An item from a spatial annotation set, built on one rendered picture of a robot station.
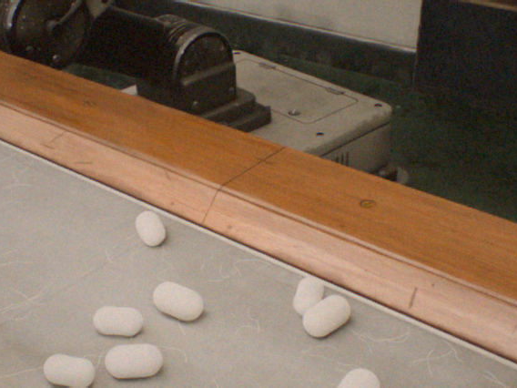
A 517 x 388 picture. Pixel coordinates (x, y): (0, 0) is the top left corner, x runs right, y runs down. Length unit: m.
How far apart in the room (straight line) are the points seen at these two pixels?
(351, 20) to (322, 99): 1.35
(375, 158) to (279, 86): 0.23
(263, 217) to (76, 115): 0.25
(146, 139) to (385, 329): 0.29
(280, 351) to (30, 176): 0.32
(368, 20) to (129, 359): 2.37
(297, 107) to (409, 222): 0.89
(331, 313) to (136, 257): 0.17
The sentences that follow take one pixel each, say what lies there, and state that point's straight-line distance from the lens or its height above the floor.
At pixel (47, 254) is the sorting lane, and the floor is 0.74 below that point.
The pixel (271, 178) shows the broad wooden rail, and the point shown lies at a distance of 0.66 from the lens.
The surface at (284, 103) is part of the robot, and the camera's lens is 1.49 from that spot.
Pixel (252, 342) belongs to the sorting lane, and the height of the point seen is 0.74.
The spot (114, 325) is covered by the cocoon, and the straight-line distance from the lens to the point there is 0.54.
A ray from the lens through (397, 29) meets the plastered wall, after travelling 2.76.
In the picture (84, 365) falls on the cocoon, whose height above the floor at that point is 0.76.
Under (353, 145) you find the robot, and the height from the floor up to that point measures 0.44.
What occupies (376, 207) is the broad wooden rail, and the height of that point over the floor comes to 0.76.
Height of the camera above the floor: 1.09
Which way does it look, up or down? 32 degrees down
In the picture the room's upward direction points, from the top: 3 degrees counter-clockwise
